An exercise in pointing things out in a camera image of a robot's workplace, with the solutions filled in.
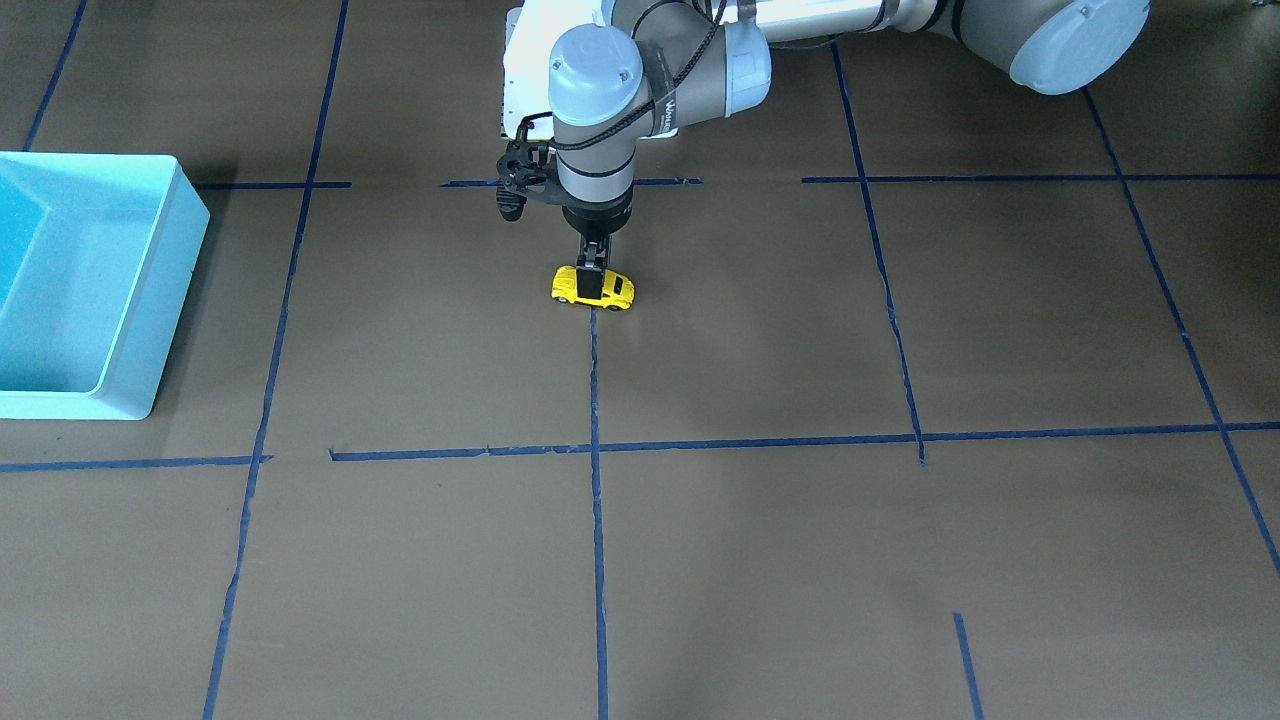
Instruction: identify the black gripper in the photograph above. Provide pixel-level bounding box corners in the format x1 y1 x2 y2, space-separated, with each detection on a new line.
562 202 632 301

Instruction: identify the yellow beetle toy car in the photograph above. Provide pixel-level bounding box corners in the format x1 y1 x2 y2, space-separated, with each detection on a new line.
550 266 635 313

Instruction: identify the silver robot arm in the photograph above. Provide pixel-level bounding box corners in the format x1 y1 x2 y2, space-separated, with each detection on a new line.
540 1 1149 311

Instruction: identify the light blue plastic bin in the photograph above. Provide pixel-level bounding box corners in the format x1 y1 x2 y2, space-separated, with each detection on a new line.
1 151 210 421

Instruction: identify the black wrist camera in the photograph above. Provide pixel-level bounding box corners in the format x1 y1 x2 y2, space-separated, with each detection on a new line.
495 138 552 222

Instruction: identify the black camera cable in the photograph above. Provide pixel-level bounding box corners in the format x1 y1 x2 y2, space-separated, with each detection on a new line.
515 0 731 152

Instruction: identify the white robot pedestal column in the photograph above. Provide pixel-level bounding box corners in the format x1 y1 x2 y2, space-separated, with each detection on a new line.
500 0 613 141

